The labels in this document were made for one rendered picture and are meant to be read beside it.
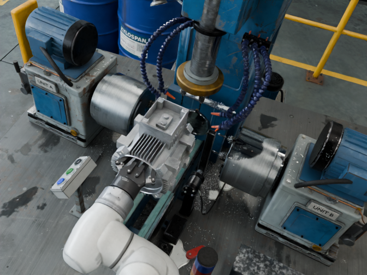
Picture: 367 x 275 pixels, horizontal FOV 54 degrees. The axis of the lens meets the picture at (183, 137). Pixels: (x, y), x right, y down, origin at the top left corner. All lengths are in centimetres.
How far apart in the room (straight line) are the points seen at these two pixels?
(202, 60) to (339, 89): 277
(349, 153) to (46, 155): 128
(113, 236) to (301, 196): 73
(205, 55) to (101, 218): 66
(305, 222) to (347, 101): 248
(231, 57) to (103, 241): 93
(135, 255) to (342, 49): 393
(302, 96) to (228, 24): 252
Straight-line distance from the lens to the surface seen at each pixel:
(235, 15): 116
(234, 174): 142
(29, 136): 188
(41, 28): 159
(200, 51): 126
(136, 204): 147
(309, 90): 374
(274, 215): 151
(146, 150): 101
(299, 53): 420
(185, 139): 108
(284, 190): 137
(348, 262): 175
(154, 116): 108
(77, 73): 159
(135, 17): 287
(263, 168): 139
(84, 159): 139
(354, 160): 131
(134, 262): 89
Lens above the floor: 219
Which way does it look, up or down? 49 degrees down
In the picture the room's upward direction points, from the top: 11 degrees clockwise
